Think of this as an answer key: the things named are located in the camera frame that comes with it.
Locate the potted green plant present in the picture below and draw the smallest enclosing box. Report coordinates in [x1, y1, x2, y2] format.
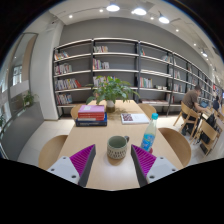
[86, 76, 139, 113]

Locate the green ceramic mug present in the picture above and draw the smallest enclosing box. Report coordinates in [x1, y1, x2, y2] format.
[107, 136, 129, 160]

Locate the small plant by window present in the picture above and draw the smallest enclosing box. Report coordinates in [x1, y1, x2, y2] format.
[23, 91, 37, 107]

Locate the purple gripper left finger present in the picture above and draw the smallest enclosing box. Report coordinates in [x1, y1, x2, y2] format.
[48, 145, 96, 187]

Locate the wooden chair under man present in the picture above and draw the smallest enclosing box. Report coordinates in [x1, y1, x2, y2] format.
[177, 103, 199, 138]

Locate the wooden chair near left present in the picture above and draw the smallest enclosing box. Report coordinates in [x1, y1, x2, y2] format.
[38, 135, 67, 170]

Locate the wooden chair near right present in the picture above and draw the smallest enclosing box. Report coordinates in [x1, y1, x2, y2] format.
[159, 128, 191, 167]

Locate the wooden chair far right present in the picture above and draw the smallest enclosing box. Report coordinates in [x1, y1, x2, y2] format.
[138, 103, 156, 118]

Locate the dark blue bottom book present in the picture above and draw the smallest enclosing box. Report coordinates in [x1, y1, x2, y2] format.
[75, 112, 107, 127]

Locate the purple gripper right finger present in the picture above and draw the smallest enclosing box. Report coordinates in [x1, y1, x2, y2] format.
[131, 145, 177, 187]

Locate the red middle book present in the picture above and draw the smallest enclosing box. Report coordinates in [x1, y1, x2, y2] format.
[78, 113, 105, 121]

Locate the grey wall bookshelf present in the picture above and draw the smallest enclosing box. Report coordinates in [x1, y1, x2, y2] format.
[53, 38, 213, 117]

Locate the open magazine on table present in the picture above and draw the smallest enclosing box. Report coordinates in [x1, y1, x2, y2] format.
[121, 113, 149, 124]

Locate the clear water bottle blue cap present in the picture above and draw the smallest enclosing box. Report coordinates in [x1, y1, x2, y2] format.
[141, 113, 158, 152]

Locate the wooden chair with bag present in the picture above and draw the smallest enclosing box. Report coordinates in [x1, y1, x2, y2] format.
[192, 120, 219, 155]

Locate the seated man brown shirt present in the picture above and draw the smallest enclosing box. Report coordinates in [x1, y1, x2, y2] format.
[181, 85, 208, 136]

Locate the pink top book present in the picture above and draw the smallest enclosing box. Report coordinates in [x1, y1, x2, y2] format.
[78, 105, 104, 115]

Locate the wooden chair far left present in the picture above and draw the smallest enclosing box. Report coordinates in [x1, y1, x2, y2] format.
[70, 104, 82, 119]

